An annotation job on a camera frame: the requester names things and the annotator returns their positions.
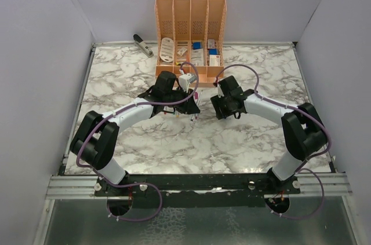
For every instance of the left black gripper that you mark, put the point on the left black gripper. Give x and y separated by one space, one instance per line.
189 106

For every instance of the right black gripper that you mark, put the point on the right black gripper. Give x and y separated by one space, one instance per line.
217 100

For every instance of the dark red tip pen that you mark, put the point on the dark red tip pen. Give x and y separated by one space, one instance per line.
197 101

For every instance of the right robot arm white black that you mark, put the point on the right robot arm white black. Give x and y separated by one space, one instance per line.
303 130

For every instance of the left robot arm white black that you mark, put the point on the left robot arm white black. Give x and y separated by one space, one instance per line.
96 138

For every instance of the white label box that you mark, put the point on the white label box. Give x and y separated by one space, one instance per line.
214 60

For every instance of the white paper packet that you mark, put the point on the white paper packet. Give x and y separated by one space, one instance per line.
197 57

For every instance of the oval barcode card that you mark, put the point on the oval barcode card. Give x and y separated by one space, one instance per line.
166 53

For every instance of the blue eraser box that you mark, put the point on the blue eraser box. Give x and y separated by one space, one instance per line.
196 45

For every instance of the orange desk organizer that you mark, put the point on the orange desk organizer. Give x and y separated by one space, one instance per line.
188 21

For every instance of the black grey stapler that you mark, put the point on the black grey stapler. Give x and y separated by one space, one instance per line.
138 41

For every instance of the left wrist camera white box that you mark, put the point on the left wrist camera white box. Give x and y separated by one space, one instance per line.
185 80

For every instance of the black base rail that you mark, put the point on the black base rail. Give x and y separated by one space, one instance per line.
197 190

